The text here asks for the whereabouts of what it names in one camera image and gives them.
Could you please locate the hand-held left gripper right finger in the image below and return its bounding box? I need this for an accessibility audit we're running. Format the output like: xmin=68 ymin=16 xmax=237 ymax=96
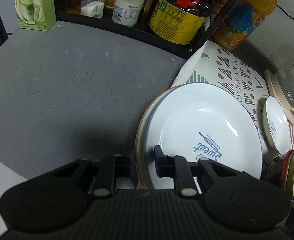
xmin=154 ymin=145 xmax=240 ymax=197

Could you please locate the black metal rack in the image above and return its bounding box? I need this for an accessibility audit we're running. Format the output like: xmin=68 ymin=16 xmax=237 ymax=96
xmin=53 ymin=0 xmax=227 ymax=60

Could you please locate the orange juice bottle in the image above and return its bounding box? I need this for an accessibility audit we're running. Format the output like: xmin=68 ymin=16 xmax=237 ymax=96
xmin=213 ymin=0 xmax=279 ymax=52

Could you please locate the black power cable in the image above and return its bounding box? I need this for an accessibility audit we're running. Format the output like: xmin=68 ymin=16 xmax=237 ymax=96
xmin=276 ymin=4 xmax=294 ymax=24

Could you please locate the green carton box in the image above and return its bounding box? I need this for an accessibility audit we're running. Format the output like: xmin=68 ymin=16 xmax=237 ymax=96
xmin=11 ymin=0 xmax=57 ymax=32

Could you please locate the patterned fringed table mat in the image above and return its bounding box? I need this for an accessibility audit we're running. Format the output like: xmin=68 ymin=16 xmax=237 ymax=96
xmin=172 ymin=40 xmax=294 ymax=155

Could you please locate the red drink can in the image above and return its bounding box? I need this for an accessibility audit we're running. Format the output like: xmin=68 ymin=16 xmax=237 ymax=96
xmin=209 ymin=0 xmax=240 ymax=24

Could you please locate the large pale green bowl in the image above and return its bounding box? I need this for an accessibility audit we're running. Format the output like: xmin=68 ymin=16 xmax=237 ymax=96
xmin=285 ymin=150 xmax=294 ymax=195

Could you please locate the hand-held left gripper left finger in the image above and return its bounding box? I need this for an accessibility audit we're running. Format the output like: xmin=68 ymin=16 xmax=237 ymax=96
xmin=52 ymin=152 xmax=138 ymax=197

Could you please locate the white plate with brown rim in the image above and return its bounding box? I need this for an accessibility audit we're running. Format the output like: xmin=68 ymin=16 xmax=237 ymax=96
xmin=135 ymin=85 xmax=182 ymax=190

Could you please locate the large dark sauce bottle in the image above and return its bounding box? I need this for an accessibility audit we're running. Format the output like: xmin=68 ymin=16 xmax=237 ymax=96
xmin=148 ymin=0 xmax=240 ymax=45

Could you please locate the white plate with blue print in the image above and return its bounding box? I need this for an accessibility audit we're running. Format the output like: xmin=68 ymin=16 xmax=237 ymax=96
xmin=144 ymin=82 xmax=263 ymax=190

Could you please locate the white plastic jar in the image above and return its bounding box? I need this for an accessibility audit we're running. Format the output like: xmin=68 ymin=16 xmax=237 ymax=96
xmin=112 ymin=0 xmax=145 ymax=27

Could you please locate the small white dish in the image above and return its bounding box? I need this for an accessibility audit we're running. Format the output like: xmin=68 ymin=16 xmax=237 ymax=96
xmin=262 ymin=96 xmax=294 ymax=153

